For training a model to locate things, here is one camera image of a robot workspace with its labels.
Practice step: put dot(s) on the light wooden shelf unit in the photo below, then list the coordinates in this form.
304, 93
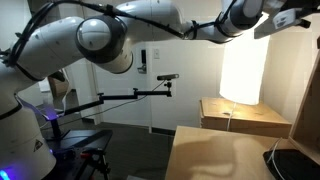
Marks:
308, 106

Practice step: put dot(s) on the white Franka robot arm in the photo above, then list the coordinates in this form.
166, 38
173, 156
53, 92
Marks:
50, 43

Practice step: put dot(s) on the low wooden box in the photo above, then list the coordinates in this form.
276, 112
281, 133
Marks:
246, 120

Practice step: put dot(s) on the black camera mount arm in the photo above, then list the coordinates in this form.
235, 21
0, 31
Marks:
120, 97

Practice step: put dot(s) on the white wall light switch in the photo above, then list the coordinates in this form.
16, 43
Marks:
156, 54

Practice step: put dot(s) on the black folding workbench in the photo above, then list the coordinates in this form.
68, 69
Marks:
83, 140

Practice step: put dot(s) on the black bar camera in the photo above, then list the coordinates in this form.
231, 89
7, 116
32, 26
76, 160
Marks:
167, 77

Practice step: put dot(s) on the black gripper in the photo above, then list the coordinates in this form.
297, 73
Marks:
300, 6

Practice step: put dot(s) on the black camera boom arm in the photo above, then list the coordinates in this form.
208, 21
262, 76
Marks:
116, 106

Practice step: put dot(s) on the white grey wrist camera box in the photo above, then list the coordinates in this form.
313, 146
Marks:
283, 18

